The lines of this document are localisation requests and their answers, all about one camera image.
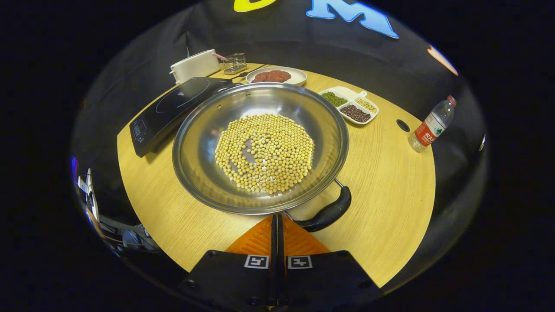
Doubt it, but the white toaster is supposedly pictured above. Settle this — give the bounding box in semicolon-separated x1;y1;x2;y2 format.
170;49;222;85

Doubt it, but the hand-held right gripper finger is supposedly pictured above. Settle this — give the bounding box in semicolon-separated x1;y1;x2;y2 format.
277;214;382;310
180;214;278;310

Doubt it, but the pile of yellow soybeans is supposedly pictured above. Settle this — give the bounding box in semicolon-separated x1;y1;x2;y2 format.
215;114;315;195

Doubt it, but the white round plate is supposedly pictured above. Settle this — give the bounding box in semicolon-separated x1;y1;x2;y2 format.
246;67;307;86

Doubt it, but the steel pot with black handles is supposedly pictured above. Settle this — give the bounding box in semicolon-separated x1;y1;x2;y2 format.
172;82;353;232

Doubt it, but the black induction cooktop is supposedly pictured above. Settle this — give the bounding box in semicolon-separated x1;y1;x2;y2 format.
129;77;241;158

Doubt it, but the white plastic object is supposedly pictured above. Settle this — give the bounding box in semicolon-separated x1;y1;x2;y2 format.
77;168;101;224

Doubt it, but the small wire mesh basket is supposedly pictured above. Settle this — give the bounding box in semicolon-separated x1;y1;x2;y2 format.
222;53;248;75

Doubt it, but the plastic bottle with red label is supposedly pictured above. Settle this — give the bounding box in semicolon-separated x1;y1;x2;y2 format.
408;95;457;153

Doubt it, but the white divided dish with beans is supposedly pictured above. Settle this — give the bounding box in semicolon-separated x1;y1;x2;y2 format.
319;86;380;125

